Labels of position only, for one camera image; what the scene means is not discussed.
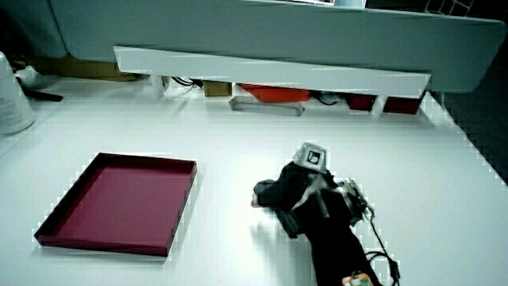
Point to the person's right hand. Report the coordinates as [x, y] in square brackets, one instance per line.
[313, 198]

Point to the person's right forearm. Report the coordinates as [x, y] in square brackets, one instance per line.
[337, 254]

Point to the white desk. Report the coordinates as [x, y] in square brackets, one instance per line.
[246, 143]

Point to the grey desk partition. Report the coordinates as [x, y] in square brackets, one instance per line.
[278, 28]

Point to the orange green sensor module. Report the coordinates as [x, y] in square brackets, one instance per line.
[357, 281]

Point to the dark red box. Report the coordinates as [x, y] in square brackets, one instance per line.
[401, 105]
[360, 102]

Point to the orange flat box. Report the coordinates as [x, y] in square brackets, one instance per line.
[278, 93]

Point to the clear plastic case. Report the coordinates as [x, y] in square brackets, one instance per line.
[238, 104]

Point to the white raised shelf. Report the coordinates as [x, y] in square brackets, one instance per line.
[254, 69]

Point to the small brown cardboard box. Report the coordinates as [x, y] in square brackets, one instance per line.
[216, 89]

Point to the maroon shallow tray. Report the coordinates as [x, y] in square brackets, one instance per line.
[119, 198]

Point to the large brown cardboard box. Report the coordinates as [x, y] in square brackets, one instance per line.
[79, 68]

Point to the black stick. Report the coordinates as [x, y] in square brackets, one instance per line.
[39, 95]

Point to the white plastic container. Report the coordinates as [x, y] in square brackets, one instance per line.
[12, 103]

